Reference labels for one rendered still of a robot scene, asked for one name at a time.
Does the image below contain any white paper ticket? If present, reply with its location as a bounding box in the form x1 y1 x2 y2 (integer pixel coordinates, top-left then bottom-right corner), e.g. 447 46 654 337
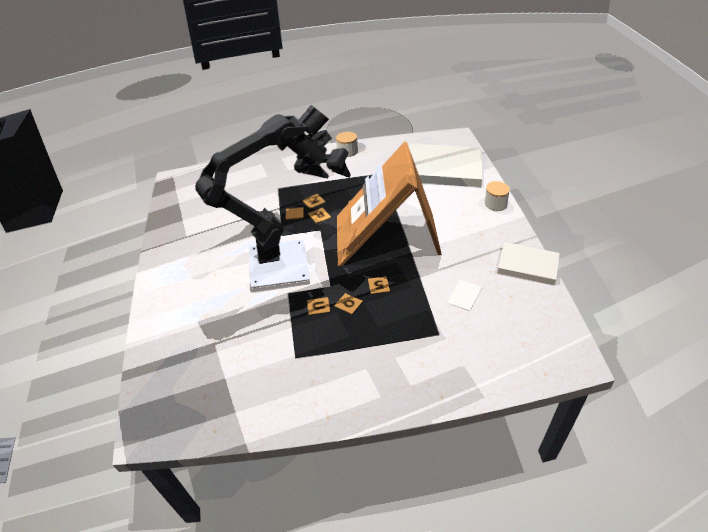
351 195 365 224

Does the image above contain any cream rectangular block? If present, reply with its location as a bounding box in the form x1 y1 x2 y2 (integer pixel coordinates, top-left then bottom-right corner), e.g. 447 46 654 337
497 242 559 285

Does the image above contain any white paper card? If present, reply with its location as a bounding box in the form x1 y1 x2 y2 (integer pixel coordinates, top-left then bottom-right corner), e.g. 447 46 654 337
447 280 482 311

